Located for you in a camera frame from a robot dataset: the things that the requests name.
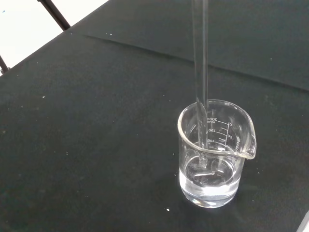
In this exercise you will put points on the black tripod leg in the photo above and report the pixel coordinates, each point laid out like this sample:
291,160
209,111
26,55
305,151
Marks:
56,15
3,64

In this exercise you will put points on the clear glass beaker with water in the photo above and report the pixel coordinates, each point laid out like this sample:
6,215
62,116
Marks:
212,188

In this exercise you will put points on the black bench cloth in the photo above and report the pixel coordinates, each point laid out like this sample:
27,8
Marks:
96,120

